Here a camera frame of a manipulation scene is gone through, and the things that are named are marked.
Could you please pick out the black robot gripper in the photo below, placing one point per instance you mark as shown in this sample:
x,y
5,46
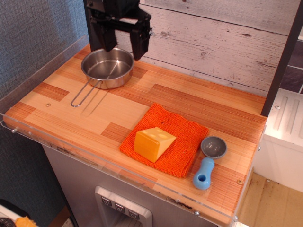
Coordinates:
x,y
124,15

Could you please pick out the small steel pot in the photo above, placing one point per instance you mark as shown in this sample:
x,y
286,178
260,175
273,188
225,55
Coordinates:
x,y
106,70

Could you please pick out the yellow toy cheese wedge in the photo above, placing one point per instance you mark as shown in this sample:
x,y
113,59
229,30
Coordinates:
x,y
152,143

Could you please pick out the clear acrylic table guard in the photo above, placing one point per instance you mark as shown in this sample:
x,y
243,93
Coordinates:
x,y
42,107

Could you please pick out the orange knitted cloth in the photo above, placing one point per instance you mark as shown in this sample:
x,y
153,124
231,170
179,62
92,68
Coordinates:
x,y
177,159

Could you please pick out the blue grey toy scoop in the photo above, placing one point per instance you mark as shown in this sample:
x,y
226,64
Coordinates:
x,y
213,148

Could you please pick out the grey toy fridge cabinet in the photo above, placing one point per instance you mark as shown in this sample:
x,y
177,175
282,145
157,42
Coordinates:
x,y
98,197

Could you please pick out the white toy sink unit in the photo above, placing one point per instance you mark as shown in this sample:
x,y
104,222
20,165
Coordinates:
x,y
280,152

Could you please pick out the orange black object bottom left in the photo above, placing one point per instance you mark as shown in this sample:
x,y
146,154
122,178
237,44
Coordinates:
x,y
20,222

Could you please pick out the left dark frame post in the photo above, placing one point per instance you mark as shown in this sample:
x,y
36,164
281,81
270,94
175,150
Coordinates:
x,y
93,26

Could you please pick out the dark frame post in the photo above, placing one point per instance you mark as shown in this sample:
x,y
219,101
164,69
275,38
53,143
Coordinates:
x,y
284,60
93,26

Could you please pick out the right dark frame post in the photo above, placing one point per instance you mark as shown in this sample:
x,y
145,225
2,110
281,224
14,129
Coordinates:
x,y
284,60

